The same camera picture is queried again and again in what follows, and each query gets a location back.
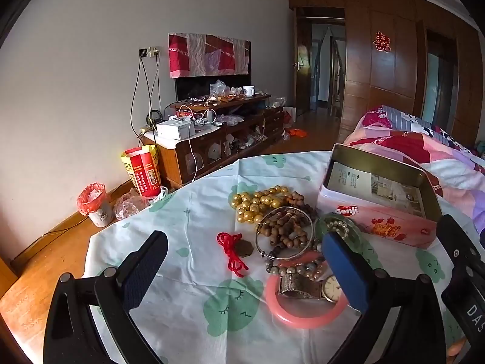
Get clear plastic bag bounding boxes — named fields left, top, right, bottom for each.
left=114, top=187, right=154, bottom=221

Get pink red patchwork quilt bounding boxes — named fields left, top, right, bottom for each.
left=343, top=112, right=485, bottom=236

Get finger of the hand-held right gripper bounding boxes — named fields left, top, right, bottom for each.
left=436, top=214, right=485, bottom=292

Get black power cable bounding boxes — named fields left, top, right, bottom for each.
left=130, top=56, right=147, bottom=137
left=146, top=56, right=162, bottom=123

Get white cardboard box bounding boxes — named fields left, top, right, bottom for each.
left=156, top=119, right=196, bottom=140

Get white green-cloud tablecloth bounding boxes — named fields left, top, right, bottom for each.
left=83, top=151, right=485, bottom=364

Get pink bangle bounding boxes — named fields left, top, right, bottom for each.
left=264, top=250, right=349, bottom=329

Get wooden wardrobe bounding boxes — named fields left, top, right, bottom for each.
left=287, top=0, right=485, bottom=150

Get wooden door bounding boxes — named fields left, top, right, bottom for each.
left=295, top=8, right=316, bottom=119

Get red and yellow bag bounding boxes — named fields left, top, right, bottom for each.
left=120, top=146, right=162, bottom=198

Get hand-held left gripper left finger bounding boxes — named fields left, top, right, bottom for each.
left=43, top=231, right=169, bottom=364

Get printed paper leaflet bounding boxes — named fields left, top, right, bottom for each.
left=326, top=162, right=427, bottom=217

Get red pink patchwork cloth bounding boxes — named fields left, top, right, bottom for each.
left=168, top=33, right=251, bottom=79

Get crumpled clear plastic bags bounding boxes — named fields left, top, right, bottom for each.
left=209, top=79, right=243, bottom=101

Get white pearl necklace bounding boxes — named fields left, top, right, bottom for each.
left=325, top=218, right=360, bottom=240

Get black television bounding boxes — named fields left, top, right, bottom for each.
left=174, top=72, right=251, bottom=104

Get bin with red liner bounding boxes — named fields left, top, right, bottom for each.
left=77, top=183, right=113, bottom=228

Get brown wooden bead string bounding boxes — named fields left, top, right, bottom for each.
left=258, top=190, right=323, bottom=250

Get blue striped flowered blanket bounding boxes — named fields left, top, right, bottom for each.
left=373, top=105, right=476, bottom=154

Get white charging cable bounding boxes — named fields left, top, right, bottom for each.
left=178, top=105, right=217, bottom=183

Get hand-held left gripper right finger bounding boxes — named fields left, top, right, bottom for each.
left=321, top=231, right=448, bottom=364

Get wooden television cabinet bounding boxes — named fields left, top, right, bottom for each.
left=142, top=94, right=286, bottom=190

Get grey stone bead bracelet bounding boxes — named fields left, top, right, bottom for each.
left=264, top=244, right=327, bottom=282

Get gold mesh-band wristwatch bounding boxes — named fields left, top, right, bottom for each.
left=278, top=272, right=343, bottom=304

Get red cord with brown pendant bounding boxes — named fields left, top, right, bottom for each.
left=217, top=232, right=255, bottom=278

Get green jade bangle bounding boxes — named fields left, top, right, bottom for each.
left=315, top=212, right=364, bottom=251

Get pink tin box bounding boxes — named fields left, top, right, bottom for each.
left=316, top=144, right=443, bottom=250

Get gold bead necklace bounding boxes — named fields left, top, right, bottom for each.
left=229, top=185, right=294, bottom=225

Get red paper-cut decoration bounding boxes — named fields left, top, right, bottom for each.
left=373, top=31, right=392, bottom=53

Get silver bangle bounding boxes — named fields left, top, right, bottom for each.
left=255, top=207, right=317, bottom=259

